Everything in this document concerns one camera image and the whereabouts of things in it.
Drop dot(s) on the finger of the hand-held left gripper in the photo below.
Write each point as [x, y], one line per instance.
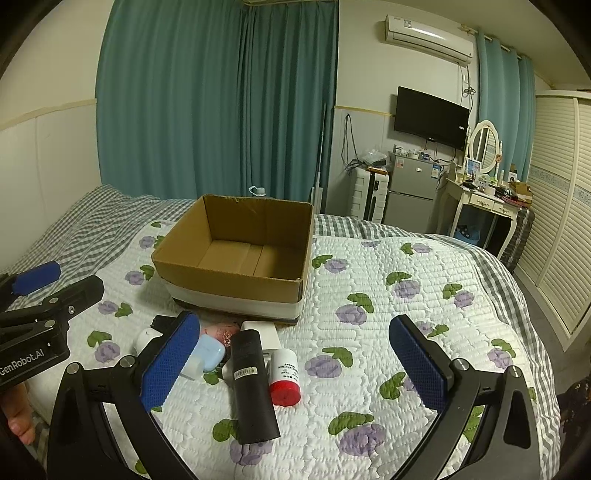
[37, 277]
[78, 293]

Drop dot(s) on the cardboard box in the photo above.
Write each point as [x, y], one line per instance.
[207, 277]

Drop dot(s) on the white bottle with red cap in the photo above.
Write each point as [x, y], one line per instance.
[284, 371]

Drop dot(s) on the light blue case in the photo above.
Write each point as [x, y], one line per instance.
[211, 351]

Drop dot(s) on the dark suitcase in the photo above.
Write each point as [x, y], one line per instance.
[521, 235]

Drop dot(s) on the dark patterned clothing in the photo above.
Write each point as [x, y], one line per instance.
[575, 424]

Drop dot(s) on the white floral quilt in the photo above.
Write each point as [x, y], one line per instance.
[369, 323]

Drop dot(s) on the white mop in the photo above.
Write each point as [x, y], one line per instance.
[318, 184]

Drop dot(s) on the black power bank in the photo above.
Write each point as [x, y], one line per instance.
[161, 324]

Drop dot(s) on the person's left hand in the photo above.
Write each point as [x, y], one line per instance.
[18, 415]

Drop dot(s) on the white suitcase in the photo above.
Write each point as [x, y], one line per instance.
[369, 194]

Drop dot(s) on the pink packet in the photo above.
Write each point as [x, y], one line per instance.
[216, 330]

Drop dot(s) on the white air conditioner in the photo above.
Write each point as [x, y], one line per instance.
[429, 38]

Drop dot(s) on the silver fridge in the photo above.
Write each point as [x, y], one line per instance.
[411, 194]

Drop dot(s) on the black tube bottle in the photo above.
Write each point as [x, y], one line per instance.
[251, 392]

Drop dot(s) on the white charger plug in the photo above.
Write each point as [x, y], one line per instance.
[143, 341]

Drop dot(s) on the blue stool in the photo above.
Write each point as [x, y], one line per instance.
[467, 233]

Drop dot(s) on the white louvred wardrobe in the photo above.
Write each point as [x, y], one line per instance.
[563, 207]

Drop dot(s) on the teal curtain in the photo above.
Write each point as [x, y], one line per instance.
[503, 97]
[171, 101]
[288, 101]

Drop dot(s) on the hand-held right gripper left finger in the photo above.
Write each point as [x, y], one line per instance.
[170, 362]

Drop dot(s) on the oval vanity mirror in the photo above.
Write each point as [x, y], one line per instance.
[484, 145]

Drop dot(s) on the black wall television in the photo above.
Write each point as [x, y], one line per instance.
[429, 117]

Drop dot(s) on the small white box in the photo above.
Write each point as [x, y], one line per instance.
[268, 334]

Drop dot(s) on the white vanity desk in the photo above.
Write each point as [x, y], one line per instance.
[480, 198]

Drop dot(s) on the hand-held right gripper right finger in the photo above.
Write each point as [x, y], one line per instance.
[419, 364]

